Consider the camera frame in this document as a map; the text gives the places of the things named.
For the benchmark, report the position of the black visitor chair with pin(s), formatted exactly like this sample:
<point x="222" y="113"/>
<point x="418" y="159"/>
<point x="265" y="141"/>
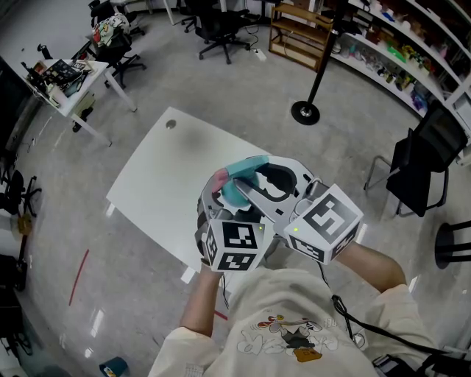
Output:
<point x="423" y="162"/>

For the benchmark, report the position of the black office chair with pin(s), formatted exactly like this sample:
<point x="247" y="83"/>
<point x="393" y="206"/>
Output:
<point x="16" y="193"/>
<point x="222" y="24"/>

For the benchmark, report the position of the person's left forearm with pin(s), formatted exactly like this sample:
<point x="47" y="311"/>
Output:
<point x="202" y="302"/>

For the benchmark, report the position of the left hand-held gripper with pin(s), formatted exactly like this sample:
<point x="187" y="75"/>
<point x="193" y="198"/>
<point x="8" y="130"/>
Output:
<point x="235" y="239"/>

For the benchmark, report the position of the blue cup on floor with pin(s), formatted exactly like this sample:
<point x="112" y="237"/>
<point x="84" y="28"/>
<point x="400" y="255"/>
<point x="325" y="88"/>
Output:
<point x="114" y="366"/>

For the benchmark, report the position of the black round stool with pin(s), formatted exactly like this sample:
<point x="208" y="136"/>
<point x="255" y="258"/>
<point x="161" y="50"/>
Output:
<point x="447" y="244"/>

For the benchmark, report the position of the long red floor tape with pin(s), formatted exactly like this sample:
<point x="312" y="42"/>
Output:
<point x="79" y="278"/>

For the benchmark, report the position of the person's right forearm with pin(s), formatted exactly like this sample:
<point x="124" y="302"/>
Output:
<point x="371" y="268"/>

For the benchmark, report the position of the office chair with colourful cloth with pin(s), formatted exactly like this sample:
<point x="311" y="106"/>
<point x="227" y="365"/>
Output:
<point x="112" y="31"/>

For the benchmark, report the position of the black equipment case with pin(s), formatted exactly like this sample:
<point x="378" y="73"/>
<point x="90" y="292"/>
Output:
<point x="11" y="270"/>

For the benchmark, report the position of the white wall shelving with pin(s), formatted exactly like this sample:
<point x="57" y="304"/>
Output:
<point x="412" y="38"/>

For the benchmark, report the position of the black stanchion post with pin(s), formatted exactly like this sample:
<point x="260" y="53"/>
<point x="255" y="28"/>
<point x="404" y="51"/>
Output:
<point x="305" y="112"/>

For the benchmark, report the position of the white power strip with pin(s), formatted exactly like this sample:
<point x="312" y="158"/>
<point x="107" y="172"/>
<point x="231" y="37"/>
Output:
<point x="261" y="54"/>

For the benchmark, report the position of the white cluttered desk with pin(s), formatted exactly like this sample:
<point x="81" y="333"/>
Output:
<point x="73" y="97"/>

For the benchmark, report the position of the short red floor tape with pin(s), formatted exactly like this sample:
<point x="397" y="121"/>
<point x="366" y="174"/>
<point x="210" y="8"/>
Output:
<point x="221" y="314"/>

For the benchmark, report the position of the wooden shelf rack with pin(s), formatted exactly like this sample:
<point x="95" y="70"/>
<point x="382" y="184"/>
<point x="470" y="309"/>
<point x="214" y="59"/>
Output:
<point x="300" y="35"/>

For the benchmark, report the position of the person in white shirt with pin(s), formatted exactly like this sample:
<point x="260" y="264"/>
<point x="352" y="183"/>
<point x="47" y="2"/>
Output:
<point x="287" y="302"/>

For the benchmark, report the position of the black waist pack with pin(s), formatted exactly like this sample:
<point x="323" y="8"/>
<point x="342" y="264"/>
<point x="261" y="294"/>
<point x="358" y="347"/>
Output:
<point x="423" y="364"/>

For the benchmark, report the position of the teal plastic toy body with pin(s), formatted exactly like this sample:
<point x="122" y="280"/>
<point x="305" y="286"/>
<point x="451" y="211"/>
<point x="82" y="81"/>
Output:
<point x="233" y="193"/>

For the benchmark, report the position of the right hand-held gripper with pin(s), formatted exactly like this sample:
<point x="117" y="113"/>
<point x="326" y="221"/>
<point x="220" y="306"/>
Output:
<point x="327" y="221"/>

